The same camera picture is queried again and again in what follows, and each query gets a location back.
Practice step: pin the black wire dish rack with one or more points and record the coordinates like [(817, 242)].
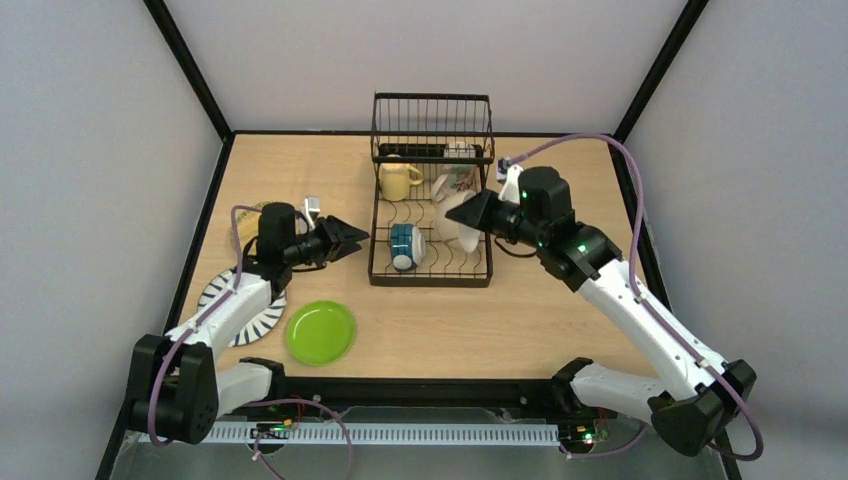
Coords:
[(430, 151)]

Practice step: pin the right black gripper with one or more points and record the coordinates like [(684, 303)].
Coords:
[(495, 216)]

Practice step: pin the green plastic plate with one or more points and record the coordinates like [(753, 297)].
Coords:
[(320, 333)]

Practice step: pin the white slotted cable duct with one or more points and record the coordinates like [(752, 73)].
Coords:
[(415, 434)]

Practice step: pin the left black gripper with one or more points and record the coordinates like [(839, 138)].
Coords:
[(329, 238)]

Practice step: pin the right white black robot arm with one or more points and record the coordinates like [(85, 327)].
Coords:
[(696, 392)]

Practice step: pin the yellow ceramic mug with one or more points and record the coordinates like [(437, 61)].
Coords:
[(396, 179)]

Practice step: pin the woven bamboo plate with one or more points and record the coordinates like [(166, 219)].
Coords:
[(246, 222)]

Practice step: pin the blue striped white plate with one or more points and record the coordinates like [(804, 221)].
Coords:
[(260, 325)]

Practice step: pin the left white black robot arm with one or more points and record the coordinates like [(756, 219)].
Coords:
[(174, 391)]

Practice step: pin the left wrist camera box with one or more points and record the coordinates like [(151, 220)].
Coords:
[(311, 211)]

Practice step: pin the plain white bowl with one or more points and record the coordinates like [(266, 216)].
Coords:
[(451, 231)]

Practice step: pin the black rimmed white bowl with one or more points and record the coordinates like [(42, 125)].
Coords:
[(407, 246)]

